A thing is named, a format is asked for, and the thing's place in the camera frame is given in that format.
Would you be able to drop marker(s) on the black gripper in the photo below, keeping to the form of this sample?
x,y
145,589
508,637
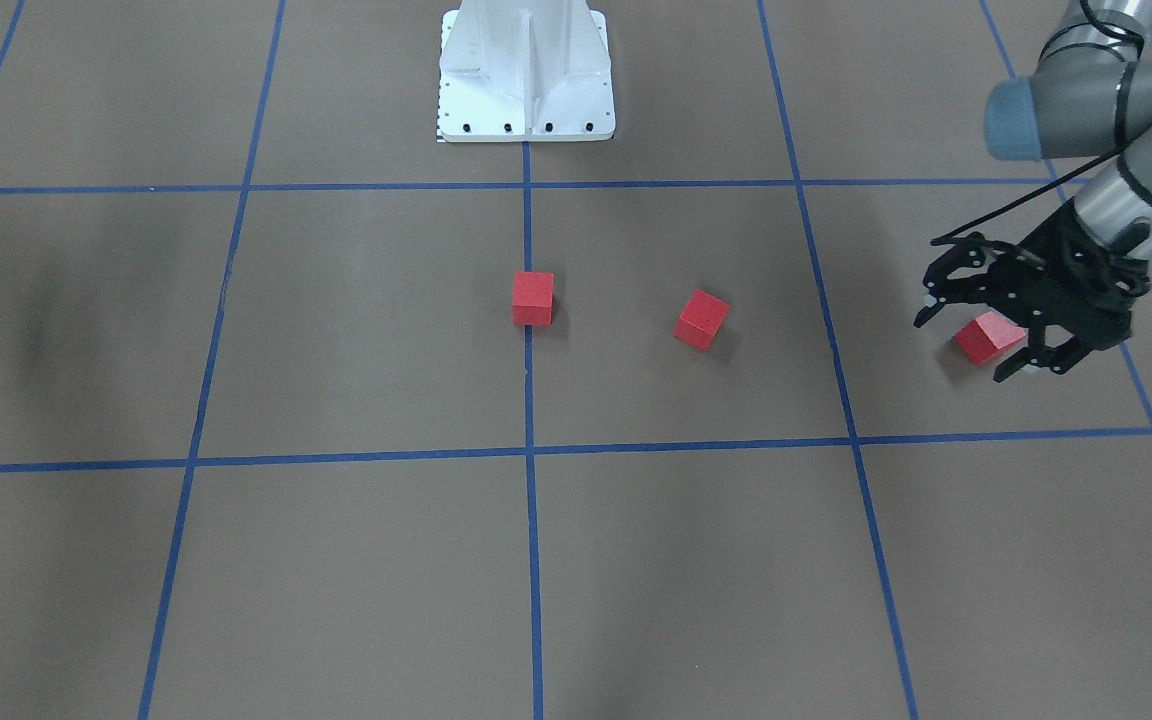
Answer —
x,y
1064,250

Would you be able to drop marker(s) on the red cube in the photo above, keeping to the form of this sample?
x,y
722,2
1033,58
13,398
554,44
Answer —
x,y
988,336
700,320

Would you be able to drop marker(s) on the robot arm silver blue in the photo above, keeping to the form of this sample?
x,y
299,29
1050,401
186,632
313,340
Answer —
x,y
1089,98

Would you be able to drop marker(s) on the white camera pedestal column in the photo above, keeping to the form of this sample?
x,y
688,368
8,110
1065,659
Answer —
x,y
525,71

